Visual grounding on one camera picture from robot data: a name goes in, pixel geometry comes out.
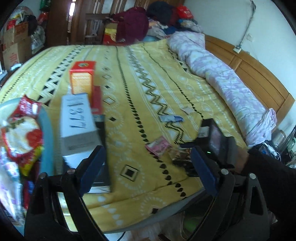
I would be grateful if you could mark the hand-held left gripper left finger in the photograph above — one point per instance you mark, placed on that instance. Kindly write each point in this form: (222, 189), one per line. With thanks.
(92, 169)

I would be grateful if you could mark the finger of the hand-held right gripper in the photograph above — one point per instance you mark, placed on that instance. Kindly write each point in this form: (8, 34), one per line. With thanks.
(190, 145)
(188, 168)

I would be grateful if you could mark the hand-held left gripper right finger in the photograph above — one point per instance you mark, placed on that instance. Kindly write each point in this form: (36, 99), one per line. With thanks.
(204, 171)

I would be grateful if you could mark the dark brown snack packet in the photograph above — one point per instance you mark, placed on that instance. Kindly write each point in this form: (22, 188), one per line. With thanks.
(181, 156)

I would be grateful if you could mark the light blue plastic basin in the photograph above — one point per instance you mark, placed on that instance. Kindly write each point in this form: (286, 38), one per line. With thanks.
(48, 139)

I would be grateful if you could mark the red white rice cracker packet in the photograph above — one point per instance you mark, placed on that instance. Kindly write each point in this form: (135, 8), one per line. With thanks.
(23, 134)

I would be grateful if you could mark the pink flower-print packet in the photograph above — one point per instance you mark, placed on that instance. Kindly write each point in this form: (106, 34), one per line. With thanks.
(158, 146)

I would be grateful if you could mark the blue white small packet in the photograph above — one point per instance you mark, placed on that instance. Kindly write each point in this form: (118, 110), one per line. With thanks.
(170, 118)

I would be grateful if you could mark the black printed box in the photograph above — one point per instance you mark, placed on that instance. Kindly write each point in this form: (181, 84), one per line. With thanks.
(101, 132)

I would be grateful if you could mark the white grey box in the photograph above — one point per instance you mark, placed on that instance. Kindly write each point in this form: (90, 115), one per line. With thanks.
(78, 129)

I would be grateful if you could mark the flat red box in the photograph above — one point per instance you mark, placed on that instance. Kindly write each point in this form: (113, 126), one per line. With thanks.
(97, 99)

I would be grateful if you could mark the yellow patterned bedsheet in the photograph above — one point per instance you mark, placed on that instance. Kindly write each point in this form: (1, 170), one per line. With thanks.
(138, 92)

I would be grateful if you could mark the pink floral quilt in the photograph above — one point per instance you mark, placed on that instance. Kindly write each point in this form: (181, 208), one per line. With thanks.
(212, 69)

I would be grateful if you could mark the wooden headboard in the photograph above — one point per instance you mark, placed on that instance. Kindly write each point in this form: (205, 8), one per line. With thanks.
(259, 76)

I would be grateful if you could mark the orange red carton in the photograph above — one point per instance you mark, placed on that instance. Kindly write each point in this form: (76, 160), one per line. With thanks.
(81, 78)

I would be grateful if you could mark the red bag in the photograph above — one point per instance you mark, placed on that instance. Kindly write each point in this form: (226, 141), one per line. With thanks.
(184, 11)

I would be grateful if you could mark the red gold box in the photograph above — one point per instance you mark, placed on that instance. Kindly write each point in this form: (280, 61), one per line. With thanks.
(109, 34)

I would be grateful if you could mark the maroon garment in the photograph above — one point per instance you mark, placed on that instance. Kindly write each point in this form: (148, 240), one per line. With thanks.
(131, 23)

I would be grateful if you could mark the cardboard box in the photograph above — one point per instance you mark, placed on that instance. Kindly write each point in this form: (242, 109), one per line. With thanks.
(16, 32)
(16, 55)

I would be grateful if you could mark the wooden chair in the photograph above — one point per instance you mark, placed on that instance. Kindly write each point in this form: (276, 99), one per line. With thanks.
(94, 27)

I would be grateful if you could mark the brown wooden wardrobe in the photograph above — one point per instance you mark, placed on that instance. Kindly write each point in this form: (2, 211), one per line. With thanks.
(92, 9)

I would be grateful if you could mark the clear plastic bag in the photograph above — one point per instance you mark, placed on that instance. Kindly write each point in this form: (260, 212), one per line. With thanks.
(20, 14)

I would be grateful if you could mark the green bag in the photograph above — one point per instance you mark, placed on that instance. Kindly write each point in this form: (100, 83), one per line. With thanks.
(44, 4)

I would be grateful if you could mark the wall socket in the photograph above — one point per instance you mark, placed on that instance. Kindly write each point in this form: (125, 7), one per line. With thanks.
(237, 49)

